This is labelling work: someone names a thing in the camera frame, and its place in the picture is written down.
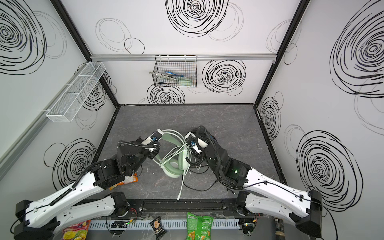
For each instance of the green blue items in basket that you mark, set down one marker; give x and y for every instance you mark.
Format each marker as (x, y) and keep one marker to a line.
(172, 79)

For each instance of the mint green headphones with cable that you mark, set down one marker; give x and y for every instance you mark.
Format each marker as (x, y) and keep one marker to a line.
(174, 164)

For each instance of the black headphones with cable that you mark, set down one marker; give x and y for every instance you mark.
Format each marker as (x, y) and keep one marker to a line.
(193, 161)

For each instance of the Fox's fruits candy bag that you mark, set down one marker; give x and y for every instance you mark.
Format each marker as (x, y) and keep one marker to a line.
(77, 232)

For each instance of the white slotted cable duct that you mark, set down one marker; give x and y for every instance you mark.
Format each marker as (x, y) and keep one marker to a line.
(218, 224)

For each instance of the black wire wall basket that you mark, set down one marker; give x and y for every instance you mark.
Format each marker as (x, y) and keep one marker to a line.
(188, 68)

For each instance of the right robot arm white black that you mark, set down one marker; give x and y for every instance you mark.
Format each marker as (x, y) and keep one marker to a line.
(261, 194)

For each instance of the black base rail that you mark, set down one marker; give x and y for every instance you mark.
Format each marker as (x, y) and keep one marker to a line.
(221, 207)

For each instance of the white mesh wall shelf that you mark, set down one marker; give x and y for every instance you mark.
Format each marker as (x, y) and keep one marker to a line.
(84, 91)

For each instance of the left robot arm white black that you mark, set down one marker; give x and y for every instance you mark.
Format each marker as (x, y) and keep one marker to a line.
(43, 219)

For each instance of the small dark snack packet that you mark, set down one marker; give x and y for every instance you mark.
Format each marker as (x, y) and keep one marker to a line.
(158, 228)

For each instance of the aluminium wall rail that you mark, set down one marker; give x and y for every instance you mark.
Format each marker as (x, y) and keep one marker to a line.
(182, 57)

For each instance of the green chips bag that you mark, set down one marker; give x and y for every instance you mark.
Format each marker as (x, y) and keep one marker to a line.
(199, 227)

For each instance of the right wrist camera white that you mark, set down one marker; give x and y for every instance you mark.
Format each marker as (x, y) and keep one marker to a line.
(196, 144)

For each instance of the orange snack bag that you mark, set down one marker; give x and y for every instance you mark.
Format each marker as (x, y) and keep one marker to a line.
(127, 180)

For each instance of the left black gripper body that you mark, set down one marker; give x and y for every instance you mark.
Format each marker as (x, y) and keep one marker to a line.
(147, 151)

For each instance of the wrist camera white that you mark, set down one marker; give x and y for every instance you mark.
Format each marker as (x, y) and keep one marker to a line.
(196, 144)
(154, 137)

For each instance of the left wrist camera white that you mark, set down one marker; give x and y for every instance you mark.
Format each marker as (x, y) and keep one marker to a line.
(154, 137)

